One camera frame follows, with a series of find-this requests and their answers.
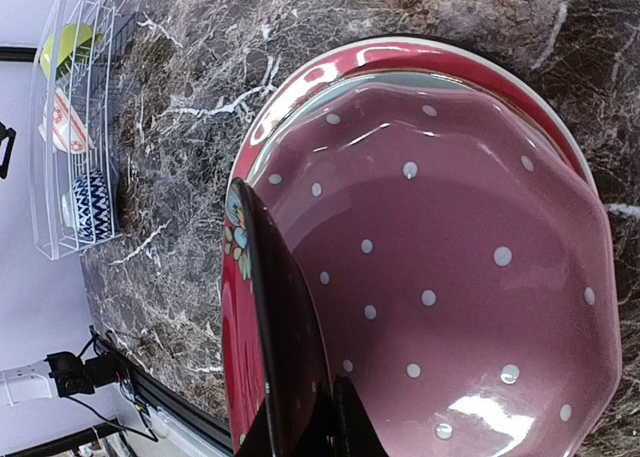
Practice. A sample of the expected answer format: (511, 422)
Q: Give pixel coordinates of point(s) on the white bowl with red pattern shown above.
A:
(69, 133)

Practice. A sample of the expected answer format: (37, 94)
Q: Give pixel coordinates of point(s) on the light blue plate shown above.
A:
(321, 100)

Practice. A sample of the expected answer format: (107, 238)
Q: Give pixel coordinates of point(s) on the lime green bowl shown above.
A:
(76, 41)

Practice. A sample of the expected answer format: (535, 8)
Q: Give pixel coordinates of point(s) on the left black frame post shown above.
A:
(17, 54)

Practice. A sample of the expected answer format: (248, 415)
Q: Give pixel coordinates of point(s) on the small blue patterned bowl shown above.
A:
(86, 208)

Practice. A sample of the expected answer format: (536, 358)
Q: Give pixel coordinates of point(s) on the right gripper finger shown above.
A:
(338, 426)

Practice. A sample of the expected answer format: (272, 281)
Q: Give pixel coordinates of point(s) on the black front rail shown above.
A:
(211, 430)

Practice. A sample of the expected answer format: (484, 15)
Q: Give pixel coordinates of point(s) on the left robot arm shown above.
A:
(44, 307)

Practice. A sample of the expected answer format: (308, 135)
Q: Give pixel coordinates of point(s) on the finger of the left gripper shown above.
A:
(8, 137)

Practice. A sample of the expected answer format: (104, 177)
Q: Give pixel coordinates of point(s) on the pink rimmed plate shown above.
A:
(462, 272)

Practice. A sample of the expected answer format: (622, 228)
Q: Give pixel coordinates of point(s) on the white slotted cable duct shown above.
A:
(169, 428)

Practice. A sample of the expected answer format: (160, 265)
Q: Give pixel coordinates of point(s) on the white wire dish rack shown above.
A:
(73, 178)

